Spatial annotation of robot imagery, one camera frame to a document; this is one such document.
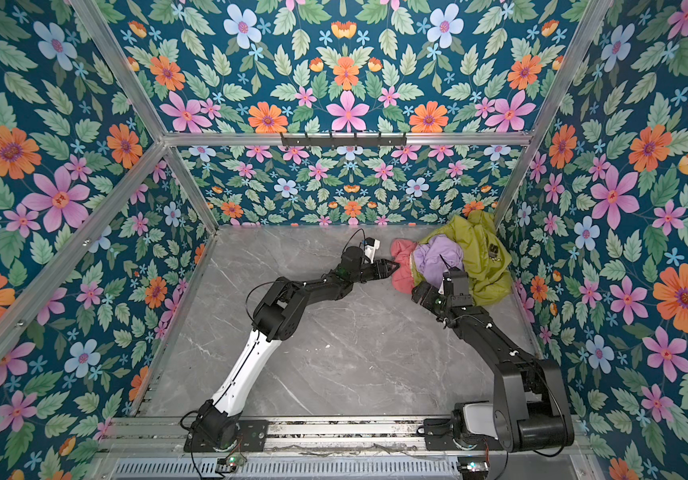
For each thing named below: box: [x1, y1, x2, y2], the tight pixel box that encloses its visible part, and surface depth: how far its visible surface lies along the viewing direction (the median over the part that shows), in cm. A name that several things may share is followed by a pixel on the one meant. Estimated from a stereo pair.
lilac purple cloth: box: [413, 234, 464, 288], surface depth 101 cm
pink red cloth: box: [390, 238, 417, 295], surface depth 104 cm
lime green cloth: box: [409, 210, 512, 306], surface depth 101 cm
